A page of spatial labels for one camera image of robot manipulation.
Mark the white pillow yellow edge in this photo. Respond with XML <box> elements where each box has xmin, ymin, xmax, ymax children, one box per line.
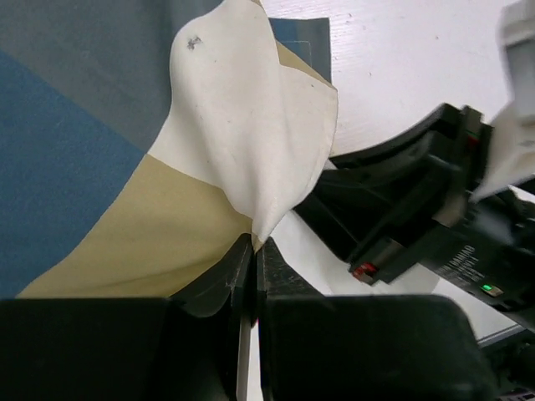
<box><xmin>272</xmin><ymin>211</ymin><xmax>515</xmax><ymax>339</ymax></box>

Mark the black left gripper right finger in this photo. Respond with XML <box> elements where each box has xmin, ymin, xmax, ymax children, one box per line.
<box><xmin>256</xmin><ymin>240</ymin><xmax>497</xmax><ymax>400</ymax></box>

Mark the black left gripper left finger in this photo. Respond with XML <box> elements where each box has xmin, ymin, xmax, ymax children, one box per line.
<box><xmin>1</xmin><ymin>235</ymin><xmax>252</xmax><ymax>400</ymax></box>

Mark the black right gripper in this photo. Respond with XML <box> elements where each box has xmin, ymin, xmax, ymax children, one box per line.
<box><xmin>296</xmin><ymin>104</ymin><xmax>534</xmax><ymax>312</ymax></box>

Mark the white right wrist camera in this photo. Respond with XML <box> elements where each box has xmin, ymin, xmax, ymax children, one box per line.
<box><xmin>471</xmin><ymin>1</ymin><xmax>534</xmax><ymax>201</ymax></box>

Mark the plaid beige blue pillowcase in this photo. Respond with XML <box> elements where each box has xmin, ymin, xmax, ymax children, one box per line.
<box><xmin>1</xmin><ymin>1</ymin><xmax>338</xmax><ymax>298</ymax></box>

